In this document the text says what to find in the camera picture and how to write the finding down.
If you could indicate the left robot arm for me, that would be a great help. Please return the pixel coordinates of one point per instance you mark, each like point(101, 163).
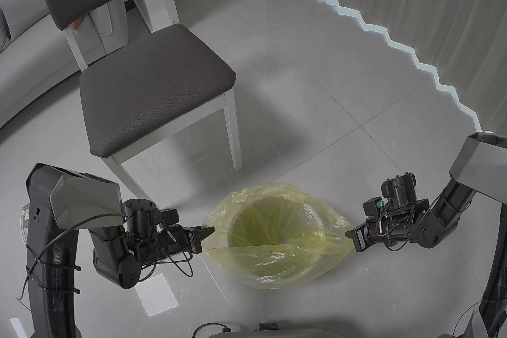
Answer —
point(79, 194)

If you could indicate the grey and white chair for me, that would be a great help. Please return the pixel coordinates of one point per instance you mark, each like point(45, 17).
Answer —
point(158, 83)

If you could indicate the yellow plastic bag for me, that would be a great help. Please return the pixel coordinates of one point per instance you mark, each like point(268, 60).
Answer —
point(277, 261)

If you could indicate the orange cushion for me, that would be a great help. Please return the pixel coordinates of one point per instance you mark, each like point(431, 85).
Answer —
point(78, 24)

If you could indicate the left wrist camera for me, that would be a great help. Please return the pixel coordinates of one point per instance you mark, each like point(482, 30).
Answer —
point(169, 218)

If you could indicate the white cushion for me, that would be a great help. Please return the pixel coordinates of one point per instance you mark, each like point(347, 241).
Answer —
point(115, 27)

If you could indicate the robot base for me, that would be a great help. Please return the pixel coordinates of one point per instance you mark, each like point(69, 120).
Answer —
point(301, 334)

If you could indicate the dark grey cushion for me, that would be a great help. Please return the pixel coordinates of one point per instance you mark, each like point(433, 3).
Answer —
point(4, 29)

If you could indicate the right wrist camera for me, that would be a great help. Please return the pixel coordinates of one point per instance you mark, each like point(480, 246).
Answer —
point(372, 206)

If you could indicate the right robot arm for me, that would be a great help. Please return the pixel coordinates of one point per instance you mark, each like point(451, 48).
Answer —
point(475, 166)

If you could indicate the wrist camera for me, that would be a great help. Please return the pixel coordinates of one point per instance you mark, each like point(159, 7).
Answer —
point(372, 206)
point(169, 218)

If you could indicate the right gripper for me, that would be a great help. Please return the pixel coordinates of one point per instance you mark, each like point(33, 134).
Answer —
point(370, 235)

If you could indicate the pale grey sofa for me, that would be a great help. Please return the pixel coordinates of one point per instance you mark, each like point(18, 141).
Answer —
point(35, 63)

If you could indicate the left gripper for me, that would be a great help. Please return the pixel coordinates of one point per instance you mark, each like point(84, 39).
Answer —
point(186, 241)

